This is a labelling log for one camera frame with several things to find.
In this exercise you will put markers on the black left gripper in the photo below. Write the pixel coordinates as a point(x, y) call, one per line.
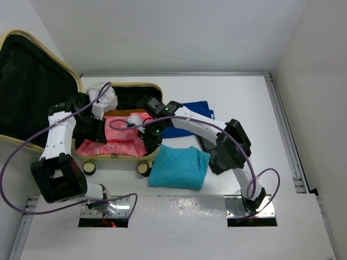
point(98, 134)

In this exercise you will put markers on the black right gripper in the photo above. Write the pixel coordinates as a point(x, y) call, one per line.
point(150, 141)

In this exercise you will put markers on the pink patterned garment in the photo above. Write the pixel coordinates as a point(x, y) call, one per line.
point(126, 142)

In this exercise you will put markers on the cream yellow suitcase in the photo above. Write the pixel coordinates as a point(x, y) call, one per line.
point(34, 79)

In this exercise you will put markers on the white drawstring bag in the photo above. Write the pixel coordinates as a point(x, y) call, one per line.
point(107, 93)

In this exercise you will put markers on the turquoise shirt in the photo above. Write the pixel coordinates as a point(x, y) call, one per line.
point(179, 168)

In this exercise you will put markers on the black pouch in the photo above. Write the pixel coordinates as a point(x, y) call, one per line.
point(217, 159)

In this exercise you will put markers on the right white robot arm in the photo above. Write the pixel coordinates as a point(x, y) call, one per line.
point(252, 192)

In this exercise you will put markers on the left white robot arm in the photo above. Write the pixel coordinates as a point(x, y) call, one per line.
point(57, 175)

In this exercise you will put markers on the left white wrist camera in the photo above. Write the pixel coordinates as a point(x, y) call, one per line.
point(98, 110)

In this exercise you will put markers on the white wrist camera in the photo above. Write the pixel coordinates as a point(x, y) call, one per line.
point(134, 120)
point(98, 110)

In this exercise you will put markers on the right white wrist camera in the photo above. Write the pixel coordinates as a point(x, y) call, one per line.
point(134, 120)

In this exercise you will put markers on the grey aluminium table rail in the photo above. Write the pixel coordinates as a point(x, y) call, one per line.
point(177, 73)

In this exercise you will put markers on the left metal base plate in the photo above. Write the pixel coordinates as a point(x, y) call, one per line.
point(119, 208)

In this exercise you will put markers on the metal base plate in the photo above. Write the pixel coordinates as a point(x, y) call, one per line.
point(119, 208)
point(236, 210)

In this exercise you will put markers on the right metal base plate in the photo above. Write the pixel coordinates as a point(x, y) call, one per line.
point(236, 210)

